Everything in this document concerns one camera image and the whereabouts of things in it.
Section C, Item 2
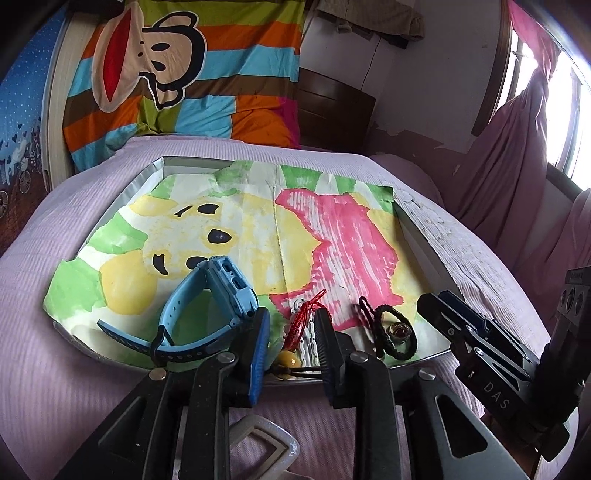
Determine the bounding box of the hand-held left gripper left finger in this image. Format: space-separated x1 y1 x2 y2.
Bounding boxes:
53 307 273 480

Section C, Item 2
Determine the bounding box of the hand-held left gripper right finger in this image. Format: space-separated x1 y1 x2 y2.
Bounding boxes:
313 307 529 480

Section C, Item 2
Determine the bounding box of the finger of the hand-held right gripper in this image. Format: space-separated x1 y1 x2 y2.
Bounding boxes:
438 291 540 379
417 294 485 365

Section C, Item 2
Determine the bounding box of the white hair pin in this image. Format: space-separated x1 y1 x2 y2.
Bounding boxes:
291 300 319 370

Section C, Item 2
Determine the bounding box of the brown hair tie yellow bead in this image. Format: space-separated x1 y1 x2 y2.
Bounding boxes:
270 351 324 381

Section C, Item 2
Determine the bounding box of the red string bracelet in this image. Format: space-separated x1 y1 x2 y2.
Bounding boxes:
285 290 328 349

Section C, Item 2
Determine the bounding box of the black hair clip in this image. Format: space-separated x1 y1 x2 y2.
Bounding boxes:
358 296 377 333

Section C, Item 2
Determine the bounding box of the black hair tie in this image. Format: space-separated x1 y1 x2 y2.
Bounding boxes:
372 305 419 361

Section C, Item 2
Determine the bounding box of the light blue smartwatch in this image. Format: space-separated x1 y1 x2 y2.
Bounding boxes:
97 255 259 365

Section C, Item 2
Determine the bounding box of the beige hair claw clip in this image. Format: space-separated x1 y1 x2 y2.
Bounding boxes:
228 413 301 480

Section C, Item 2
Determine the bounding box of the colourful painted paper sheet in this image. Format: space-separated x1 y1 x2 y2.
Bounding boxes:
42 159 444 370

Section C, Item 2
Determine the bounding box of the pink curtain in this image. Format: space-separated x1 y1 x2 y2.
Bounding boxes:
450 0 591 282

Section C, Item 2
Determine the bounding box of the window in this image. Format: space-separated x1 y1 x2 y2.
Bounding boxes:
471 28 591 190

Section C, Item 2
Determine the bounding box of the dark wooden nightstand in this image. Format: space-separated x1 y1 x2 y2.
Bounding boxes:
295 69 377 155

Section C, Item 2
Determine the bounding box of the striped monkey cartoon pillow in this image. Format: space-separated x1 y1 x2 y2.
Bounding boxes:
62 0 308 171

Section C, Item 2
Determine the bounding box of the khaki hanging garment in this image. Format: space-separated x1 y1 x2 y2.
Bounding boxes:
316 0 426 49

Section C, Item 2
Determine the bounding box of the blue dotted fabric wardrobe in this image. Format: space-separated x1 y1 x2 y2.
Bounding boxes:
0 9 70 241

